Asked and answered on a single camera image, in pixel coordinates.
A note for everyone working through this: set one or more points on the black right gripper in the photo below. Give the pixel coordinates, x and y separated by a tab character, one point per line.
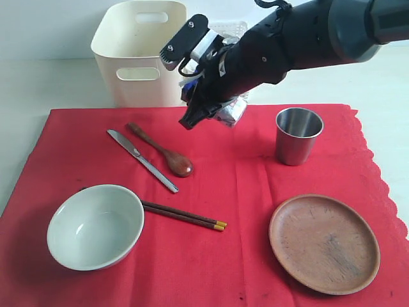
229	71

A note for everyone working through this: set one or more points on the brown wooden spoon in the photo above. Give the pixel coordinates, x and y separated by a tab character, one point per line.
178	164

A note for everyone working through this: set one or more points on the stainless steel table knife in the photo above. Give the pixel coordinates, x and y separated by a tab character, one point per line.
134	152

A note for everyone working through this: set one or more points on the white perforated plastic basket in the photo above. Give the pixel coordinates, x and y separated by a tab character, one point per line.
232	31

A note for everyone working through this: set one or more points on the red tablecloth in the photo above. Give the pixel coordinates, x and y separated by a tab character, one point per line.
235	178

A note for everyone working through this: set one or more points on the cream plastic storage bin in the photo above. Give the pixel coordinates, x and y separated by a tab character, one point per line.
126	46

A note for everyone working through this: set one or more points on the blue and white milk carton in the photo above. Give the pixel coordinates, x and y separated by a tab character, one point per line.
229	115

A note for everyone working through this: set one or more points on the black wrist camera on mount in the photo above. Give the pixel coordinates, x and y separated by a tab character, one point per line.
194	41

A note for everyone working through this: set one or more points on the round brown wooden plate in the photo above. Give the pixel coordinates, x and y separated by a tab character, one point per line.
324	244

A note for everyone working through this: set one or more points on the pale green ceramic bowl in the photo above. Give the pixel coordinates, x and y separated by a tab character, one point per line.
95	228

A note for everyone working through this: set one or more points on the dark wooden chopstick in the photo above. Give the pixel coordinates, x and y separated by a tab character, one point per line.
184	218
184	213

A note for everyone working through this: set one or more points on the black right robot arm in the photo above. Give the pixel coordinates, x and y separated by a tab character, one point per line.
311	35

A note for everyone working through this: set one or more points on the stainless steel cup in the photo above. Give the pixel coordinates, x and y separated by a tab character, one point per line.
297	130

